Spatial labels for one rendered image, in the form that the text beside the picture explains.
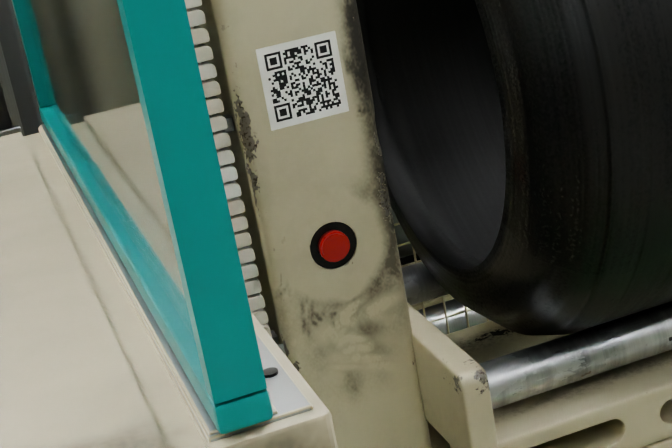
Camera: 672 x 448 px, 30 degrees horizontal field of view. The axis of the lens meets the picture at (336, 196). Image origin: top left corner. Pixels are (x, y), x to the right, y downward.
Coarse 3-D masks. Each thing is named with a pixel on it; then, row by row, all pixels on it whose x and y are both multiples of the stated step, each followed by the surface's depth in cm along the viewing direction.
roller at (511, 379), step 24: (648, 312) 124; (576, 336) 121; (600, 336) 121; (624, 336) 121; (648, 336) 122; (504, 360) 119; (528, 360) 119; (552, 360) 119; (576, 360) 120; (600, 360) 121; (624, 360) 122; (504, 384) 118; (528, 384) 119; (552, 384) 120
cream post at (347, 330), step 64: (256, 0) 109; (320, 0) 111; (256, 64) 110; (256, 128) 112; (320, 128) 114; (256, 192) 114; (320, 192) 115; (384, 192) 118; (256, 256) 120; (320, 256) 117; (384, 256) 119; (320, 320) 119; (384, 320) 121; (320, 384) 120; (384, 384) 123
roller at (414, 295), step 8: (416, 264) 146; (408, 272) 145; (416, 272) 145; (424, 272) 145; (408, 280) 144; (416, 280) 144; (424, 280) 144; (432, 280) 145; (408, 288) 144; (416, 288) 144; (424, 288) 144; (432, 288) 145; (440, 288) 145; (408, 296) 144; (416, 296) 144; (424, 296) 145; (432, 296) 146
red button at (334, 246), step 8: (328, 232) 116; (336, 232) 116; (320, 240) 116; (328, 240) 116; (336, 240) 116; (344, 240) 117; (320, 248) 116; (328, 248) 116; (336, 248) 117; (344, 248) 117; (328, 256) 117; (336, 256) 117; (344, 256) 117
